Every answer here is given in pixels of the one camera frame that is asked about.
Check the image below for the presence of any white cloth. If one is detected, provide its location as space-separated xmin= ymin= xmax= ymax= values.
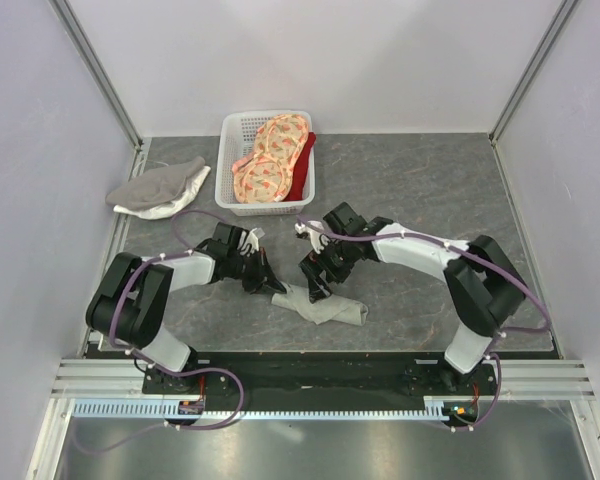
xmin=110 ymin=165 xmax=211 ymax=221

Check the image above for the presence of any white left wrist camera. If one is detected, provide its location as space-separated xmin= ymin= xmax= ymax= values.
xmin=238 ymin=228 xmax=265 ymax=257

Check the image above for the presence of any grey cloth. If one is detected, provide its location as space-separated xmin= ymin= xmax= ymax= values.
xmin=105 ymin=156 xmax=206 ymax=210

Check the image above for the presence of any slotted cable duct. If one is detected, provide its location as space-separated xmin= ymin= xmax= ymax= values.
xmin=73 ymin=397 xmax=479 ymax=421

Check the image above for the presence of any grey-green cloth napkin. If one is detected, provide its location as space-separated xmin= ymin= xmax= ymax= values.
xmin=271 ymin=284 xmax=369 ymax=326

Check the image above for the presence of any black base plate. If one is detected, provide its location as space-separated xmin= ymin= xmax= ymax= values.
xmin=142 ymin=351 xmax=499 ymax=401

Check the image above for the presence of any aluminium frame rail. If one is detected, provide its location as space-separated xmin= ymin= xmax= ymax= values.
xmin=0 ymin=1 xmax=600 ymax=479

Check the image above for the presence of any red cloth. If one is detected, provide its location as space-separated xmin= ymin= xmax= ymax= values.
xmin=284 ymin=132 xmax=316 ymax=202

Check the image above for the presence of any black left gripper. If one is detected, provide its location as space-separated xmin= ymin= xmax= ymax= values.
xmin=227 ymin=247 xmax=285 ymax=295

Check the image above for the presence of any white perforated plastic basket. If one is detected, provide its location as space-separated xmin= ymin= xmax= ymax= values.
xmin=215 ymin=110 xmax=316 ymax=216

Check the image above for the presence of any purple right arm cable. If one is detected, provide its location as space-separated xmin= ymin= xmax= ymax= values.
xmin=295 ymin=214 xmax=551 ymax=434

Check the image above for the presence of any floral mesh laundry bag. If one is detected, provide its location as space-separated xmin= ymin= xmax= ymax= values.
xmin=231 ymin=113 xmax=310 ymax=204

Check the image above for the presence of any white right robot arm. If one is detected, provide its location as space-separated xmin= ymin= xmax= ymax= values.
xmin=295 ymin=202 xmax=526 ymax=394

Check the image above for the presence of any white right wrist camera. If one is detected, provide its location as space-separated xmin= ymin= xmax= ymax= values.
xmin=294 ymin=220 xmax=330 ymax=254

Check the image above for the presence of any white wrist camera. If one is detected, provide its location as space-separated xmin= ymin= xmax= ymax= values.
xmin=238 ymin=228 xmax=265 ymax=257
xmin=294 ymin=220 xmax=330 ymax=254

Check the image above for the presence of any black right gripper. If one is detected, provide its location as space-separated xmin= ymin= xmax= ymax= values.
xmin=298 ymin=236 xmax=355 ymax=303

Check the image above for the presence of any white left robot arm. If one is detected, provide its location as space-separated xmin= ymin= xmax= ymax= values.
xmin=85 ymin=222 xmax=287 ymax=393

